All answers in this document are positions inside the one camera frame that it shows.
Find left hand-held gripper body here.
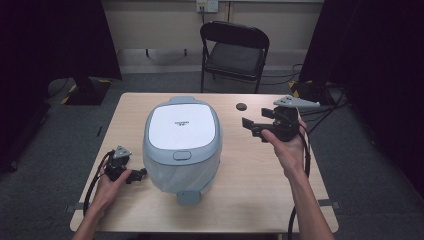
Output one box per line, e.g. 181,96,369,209
105,144,133,183

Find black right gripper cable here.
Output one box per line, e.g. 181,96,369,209
286,131,312,240

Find white wall power outlet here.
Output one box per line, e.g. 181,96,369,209
195,0,220,14

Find grey table strap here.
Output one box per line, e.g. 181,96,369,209
317,198,341,211
65,201,85,214

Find black yellow-striped stand base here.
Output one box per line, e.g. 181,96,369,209
60,74,113,107
288,79,331,107

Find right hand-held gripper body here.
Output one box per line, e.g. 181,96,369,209
270,94,322,143

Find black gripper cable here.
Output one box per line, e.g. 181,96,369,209
82,149,116,215
286,131,312,240

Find person's right hand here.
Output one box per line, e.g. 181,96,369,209
260,115,310,181

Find black floor cables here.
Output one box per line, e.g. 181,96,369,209
260,62,350,137

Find person's left hand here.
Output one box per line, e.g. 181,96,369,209
93,157,134,212

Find black curtain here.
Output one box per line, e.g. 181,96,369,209
299,0,424,198
0,0,123,175

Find grey-blue lidded trash can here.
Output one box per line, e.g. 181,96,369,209
142,95,224,206

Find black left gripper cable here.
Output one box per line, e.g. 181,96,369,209
82,149,116,215

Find black folding chair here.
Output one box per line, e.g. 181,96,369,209
199,20,271,95

